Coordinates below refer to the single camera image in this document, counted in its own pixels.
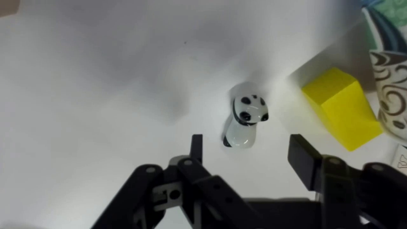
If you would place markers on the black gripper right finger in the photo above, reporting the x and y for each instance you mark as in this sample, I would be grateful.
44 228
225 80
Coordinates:
304 159

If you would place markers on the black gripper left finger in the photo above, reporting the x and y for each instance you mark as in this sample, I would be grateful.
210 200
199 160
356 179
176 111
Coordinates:
196 146

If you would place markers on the small panda figurine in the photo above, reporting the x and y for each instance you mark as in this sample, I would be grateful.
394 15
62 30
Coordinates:
248 108

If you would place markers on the yellow block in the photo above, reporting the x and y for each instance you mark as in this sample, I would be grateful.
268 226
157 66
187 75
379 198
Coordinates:
339 103

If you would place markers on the small printed card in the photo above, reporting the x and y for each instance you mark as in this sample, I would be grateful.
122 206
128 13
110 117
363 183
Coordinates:
399 158

